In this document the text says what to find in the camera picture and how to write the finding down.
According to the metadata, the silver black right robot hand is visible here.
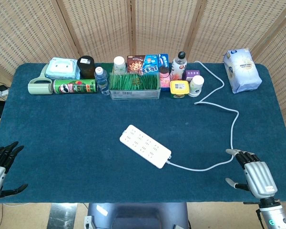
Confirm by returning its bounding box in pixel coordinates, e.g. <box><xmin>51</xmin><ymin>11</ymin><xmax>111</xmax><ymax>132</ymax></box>
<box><xmin>225</xmin><ymin>148</ymin><xmax>278</xmax><ymax>199</ymax></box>

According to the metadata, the white power strip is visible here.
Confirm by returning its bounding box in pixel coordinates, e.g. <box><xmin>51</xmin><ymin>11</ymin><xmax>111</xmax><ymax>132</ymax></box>
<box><xmin>119</xmin><ymin>124</ymin><xmax>172</xmax><ymax>169</ymax></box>

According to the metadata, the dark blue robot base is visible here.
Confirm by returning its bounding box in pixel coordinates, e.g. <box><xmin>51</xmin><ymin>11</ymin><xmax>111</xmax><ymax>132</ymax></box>
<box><xmin>84</xmin><ymin>202</ymin><xmax>189</xmax><ymax>229</ymax></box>

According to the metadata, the light green mug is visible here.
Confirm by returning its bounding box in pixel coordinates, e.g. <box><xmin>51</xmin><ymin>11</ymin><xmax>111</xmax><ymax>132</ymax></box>
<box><xmin>28</xmin><ymin>65</ymin><xmax>54</xmax><ymax>95</ymax></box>

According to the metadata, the blue table cloth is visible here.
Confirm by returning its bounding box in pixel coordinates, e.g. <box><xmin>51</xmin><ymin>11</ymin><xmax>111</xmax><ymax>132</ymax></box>
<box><xmin>0</xmin><ymin>62</ymin><xmax>286</xmax><ymax>205</ymax></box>

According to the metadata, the white blue paper bag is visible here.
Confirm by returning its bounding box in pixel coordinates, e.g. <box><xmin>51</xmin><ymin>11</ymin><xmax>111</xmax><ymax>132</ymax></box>
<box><xmin>223</xmin><ymin>48</ymin><xmax>263</xmax><ymax>94</ymax></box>

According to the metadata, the white paper cup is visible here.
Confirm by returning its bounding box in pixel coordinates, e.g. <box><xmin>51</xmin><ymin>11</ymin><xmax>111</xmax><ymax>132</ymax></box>
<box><xmin>188</xmin><ymin>75</ymin><xmax>205</xmax><ymax>98</ymax></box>
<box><xmin>112</xmin><ymin>56</ymin><xmax>127</xmax><ymax>75</ymax></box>

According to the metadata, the green Pringles can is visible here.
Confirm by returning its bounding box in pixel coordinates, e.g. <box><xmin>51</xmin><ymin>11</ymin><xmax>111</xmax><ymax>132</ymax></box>
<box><xmin>52</xmin><ymin>78</ymin><xmax>99</xmax><ymax>94</ymax></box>

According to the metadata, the yellow lidded container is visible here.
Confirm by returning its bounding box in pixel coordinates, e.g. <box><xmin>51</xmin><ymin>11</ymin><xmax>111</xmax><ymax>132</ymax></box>
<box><xmin>169</xmin><ymin>80</ymin><xmax>190</xmax><ymax>99</ymax></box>

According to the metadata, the purple small box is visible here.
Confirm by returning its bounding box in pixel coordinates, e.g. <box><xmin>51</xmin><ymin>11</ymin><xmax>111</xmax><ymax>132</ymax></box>
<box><xmin>182</xmin><ymin>69</ymin><xmax>201</xmax><ymax>82</ymax></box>

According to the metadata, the light blue wet wipes pack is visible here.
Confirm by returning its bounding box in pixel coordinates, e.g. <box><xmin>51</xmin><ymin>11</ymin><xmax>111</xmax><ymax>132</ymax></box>
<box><xmin>45</xmin><ymin>57</ymin><xmax>81</xmax><ymax>81</ymax></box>

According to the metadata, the white orange drink bottle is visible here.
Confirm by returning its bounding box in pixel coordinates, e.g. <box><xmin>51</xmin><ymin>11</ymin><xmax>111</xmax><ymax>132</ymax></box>
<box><xmin>172</xmin><ymin>51</ymin><xmax>189</xmax><ymax>81</ymax></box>

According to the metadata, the pink snack box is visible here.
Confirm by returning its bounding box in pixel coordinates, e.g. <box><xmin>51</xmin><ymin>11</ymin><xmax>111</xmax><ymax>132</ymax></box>
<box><xmin>159</xmin><ymin>66</ymin><xmax>172</xmax><ymax>93</ymax></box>

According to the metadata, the dark brown jar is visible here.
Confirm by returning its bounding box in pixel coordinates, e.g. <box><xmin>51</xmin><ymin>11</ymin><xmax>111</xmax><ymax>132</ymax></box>
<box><xmin>76</xmin><ymin>55</ymin><xmax>96</xmax><ymax>80</ymax></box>

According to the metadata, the clear water bottle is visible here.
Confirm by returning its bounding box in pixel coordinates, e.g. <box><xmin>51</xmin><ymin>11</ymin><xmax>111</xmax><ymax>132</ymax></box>
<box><xmin>94</xmin><ymin>66</ymin><xmax>110</xmax><ymax>95</ymax></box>

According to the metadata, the blue Oreo box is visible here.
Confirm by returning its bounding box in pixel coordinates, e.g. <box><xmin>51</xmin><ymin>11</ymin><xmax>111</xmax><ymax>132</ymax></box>
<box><xmin>157</xmin><ymin>53</ymin><xmax>170</xmax><ymax>72</ymax></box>

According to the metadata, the blue cookie box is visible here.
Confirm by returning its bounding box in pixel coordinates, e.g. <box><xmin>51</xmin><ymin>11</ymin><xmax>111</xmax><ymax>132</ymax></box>
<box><xmin>140</xmin><ymin>54</ymin><xmax>160</xmax><ymax>76</ymax></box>

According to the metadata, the clear box of green packets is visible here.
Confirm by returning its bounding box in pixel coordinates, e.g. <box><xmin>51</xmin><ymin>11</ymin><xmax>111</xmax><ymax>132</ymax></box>
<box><xmin>109</xmin><ymin>72</ymin><xmax>162</xmax><ymax>100</ymax></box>

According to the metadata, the brown chocolate snack box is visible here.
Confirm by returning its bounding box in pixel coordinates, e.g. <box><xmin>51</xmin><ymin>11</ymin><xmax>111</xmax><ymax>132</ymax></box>
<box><xmin>126</xmin><ymin>54</ymin><xmax>146</xmax><ymax>74</ymax></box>

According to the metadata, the woven folding screen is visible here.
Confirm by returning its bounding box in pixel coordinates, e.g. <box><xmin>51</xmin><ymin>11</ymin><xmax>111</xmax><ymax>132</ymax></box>
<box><xmin>0</xmin><ymin>0</ymin><xmax>286</xmax><ymax>148</ymax></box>

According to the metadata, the white power cable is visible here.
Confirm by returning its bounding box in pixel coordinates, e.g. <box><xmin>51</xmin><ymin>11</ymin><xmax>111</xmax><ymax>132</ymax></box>
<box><xmin>167</xmin><ymin>60</ymin><xmax>240</xmax><ymax>172</ymax></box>

